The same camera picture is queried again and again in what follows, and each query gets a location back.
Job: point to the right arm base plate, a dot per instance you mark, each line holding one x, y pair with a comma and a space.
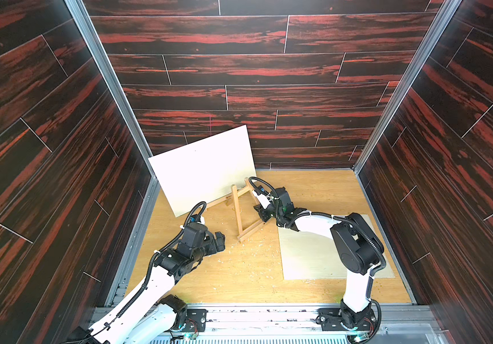
338, 319

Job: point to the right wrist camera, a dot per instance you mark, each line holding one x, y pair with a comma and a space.
264, 197

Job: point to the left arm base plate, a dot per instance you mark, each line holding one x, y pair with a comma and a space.
190, 321

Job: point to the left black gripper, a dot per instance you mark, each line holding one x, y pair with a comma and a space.
212, 247

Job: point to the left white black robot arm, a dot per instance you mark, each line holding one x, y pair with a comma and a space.
166, 267

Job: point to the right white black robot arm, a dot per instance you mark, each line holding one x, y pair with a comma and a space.
358, 247

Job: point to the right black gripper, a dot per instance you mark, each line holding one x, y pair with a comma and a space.
266, 213

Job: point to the metal base rail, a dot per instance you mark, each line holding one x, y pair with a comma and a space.
401, 323

